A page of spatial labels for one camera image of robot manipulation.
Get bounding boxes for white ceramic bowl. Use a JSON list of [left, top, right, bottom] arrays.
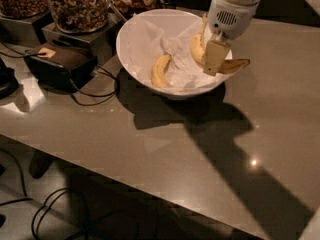
[[115, 8, 234, 101]]

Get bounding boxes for metal jar stand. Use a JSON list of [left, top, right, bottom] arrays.
[[42, 13, 122, 65], [0, 11, 53, 47]]

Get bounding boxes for middle metal jar stand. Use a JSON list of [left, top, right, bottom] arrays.
[[42, 13, 122, 65]]

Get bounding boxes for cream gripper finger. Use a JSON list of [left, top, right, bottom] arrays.
[[203, 40, 230, 76]]

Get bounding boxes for yellow banana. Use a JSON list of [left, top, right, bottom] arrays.
[[151, 54, 171, 88], [189, 14, 250, 74]]

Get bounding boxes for black cable on table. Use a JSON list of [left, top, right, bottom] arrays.
[[0, 38, 121, 107]]

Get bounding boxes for glass jar of almonds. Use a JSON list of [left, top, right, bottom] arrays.
[[0, 0, 47, 19]]

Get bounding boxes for left metal jar stand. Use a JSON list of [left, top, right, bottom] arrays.
[[0, 11, 53, 47]]

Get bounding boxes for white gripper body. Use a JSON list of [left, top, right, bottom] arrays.
[[208, 0, 257, 40]]

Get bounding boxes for white paper liner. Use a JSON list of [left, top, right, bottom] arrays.
[[126, 13, 234, 91]]

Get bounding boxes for glass jar of mixed nuts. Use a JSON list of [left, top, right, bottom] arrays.
[[47, 0, 108, 34]]

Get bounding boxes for black round object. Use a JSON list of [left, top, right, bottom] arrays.
[[0, 58, 19, 99]]

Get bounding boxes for black floor cables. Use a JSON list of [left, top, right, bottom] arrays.
[[0, 148, 111, 240]]

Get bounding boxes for dark brown box device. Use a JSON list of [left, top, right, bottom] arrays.
[[24, 41, 97, 93]]

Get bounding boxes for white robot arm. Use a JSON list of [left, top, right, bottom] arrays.
[[209, 0, 320, 240]]

